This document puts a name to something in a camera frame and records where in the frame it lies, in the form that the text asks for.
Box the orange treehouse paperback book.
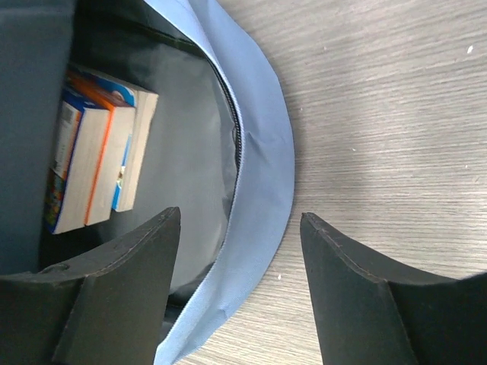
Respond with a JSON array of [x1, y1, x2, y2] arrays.
[[68, 71, 135, 226]]

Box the light blue fabric backpack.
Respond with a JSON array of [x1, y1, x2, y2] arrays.
[[1, 1, 294, 364]]

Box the bright blue paperback book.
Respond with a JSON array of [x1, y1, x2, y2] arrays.
[[113, 78, 158, 212]]

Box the dark blue cartoon book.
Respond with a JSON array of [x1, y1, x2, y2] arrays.
[[43, 87, 84, 234]]

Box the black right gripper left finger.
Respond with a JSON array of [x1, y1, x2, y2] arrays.
[[1, 208, 180, 364]]

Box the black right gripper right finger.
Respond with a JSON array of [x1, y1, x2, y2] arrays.
[[300, 213, 486, 364]]

